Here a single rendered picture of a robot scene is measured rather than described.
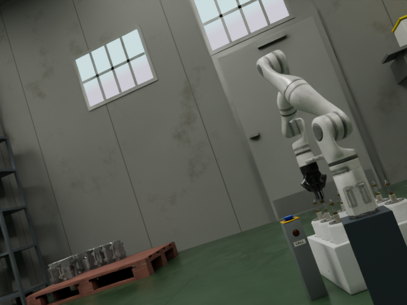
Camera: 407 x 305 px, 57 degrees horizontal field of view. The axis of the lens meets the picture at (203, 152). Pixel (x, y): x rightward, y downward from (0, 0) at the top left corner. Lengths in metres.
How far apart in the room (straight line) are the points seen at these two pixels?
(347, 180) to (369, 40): 3.66
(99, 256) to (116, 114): 1.86
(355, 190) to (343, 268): 0.41
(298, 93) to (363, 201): 0.41
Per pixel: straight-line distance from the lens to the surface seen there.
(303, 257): 1.58
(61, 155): 5.68
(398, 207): 1.63
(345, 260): 1.53
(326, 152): 1.22
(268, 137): 4.52
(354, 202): 1.21
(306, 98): 1.32
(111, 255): 4.68
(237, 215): 4.66
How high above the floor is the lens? 0.50
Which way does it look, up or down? 7 degrees up
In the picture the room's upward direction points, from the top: 19 degrees counter-clockwise
